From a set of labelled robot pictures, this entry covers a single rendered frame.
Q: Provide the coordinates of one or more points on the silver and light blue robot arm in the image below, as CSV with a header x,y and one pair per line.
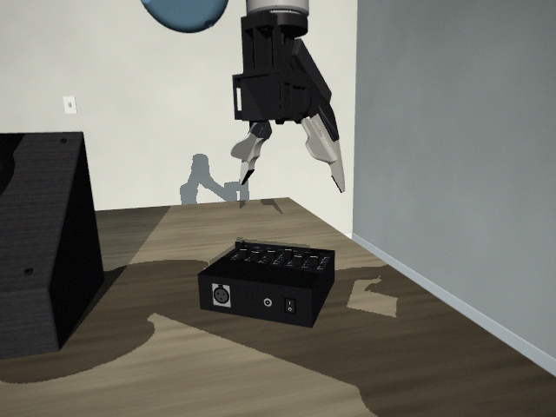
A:
x,y
192,16

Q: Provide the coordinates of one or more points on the black lighting desk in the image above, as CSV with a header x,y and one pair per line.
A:
x,y
269,282

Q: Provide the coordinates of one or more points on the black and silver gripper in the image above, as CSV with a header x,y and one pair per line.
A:
x,y
287,96

